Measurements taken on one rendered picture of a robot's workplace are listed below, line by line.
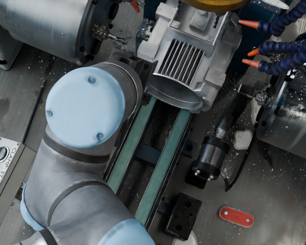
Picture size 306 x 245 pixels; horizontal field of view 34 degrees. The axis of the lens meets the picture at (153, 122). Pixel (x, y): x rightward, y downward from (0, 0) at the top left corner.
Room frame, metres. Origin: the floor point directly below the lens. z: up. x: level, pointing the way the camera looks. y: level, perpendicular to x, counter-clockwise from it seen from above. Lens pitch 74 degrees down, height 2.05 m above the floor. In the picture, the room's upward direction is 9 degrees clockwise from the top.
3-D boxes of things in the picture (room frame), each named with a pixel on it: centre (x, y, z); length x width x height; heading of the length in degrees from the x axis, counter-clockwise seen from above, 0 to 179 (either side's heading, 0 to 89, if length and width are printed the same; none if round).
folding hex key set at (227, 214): (0.15, -0.24, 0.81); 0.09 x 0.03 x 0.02; 80
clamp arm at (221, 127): (0.32, -0.15, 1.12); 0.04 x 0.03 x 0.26; 166
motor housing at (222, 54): (0.47, -0.05, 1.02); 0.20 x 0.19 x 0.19; 165
